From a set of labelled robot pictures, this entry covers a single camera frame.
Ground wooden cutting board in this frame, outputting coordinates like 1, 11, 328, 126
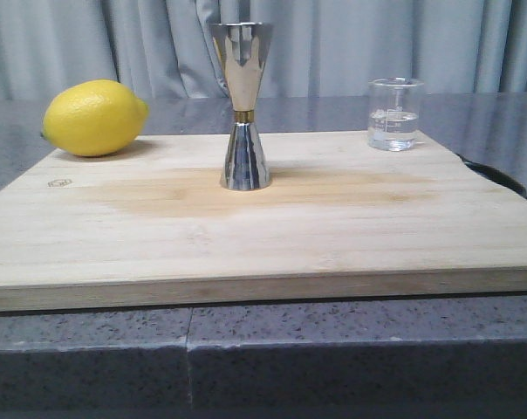
0, 131, 527, 311

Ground clear glass beaker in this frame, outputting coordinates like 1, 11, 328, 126
367, 77, 424, 152

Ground silver steel jigger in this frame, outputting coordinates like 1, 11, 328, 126
210, 22, 272, 191

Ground black cutting board handle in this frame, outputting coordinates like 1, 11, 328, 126
457, 154, 527, 200

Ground yellow lemon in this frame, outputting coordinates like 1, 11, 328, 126
42, 79, 149, 157

